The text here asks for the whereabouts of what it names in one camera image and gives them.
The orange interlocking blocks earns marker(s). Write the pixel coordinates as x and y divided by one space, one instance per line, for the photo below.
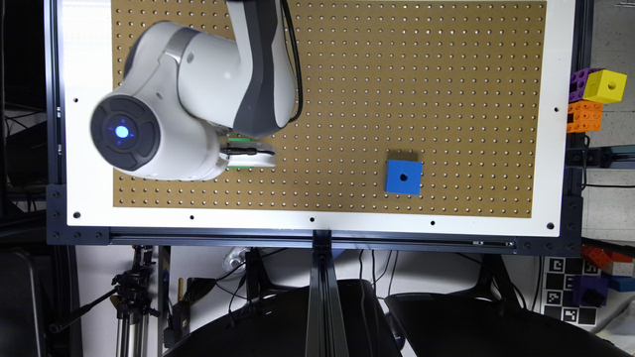
584 116

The yellow block with hole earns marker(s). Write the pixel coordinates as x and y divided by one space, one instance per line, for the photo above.
605 86

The black aluminium frame rail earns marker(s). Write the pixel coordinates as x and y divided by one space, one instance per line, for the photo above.
556 234

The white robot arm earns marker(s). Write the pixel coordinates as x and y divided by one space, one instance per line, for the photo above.
193 104

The black chair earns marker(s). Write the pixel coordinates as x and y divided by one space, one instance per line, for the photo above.
281 329
453 326

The black chair left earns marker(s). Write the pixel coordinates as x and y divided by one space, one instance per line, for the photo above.
281 329

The black camera tripod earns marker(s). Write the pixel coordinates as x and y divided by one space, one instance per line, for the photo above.
132 301

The white table frame panel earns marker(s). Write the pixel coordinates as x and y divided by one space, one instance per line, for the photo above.
96 36

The dark purple block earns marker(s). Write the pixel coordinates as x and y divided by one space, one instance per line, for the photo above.
590 291

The red-orange blocks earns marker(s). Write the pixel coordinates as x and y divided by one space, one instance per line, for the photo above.
600 258

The brown perforated pegboard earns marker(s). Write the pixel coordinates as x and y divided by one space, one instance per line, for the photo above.
454 85

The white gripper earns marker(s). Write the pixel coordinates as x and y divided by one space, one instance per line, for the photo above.
249 154

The blue block with hole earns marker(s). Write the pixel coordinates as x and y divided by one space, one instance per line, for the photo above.
403 177

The green block with hole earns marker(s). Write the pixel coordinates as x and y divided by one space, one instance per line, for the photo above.
238 139

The black-white fiducial marker sheet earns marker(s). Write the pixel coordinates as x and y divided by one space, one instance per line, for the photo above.
557 290

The blue flat block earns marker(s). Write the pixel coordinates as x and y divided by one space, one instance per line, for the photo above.
622 284

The black chair right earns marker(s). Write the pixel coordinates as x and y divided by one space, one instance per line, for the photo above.
453 326

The purple interlocking block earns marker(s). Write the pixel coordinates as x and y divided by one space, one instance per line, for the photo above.
578 81

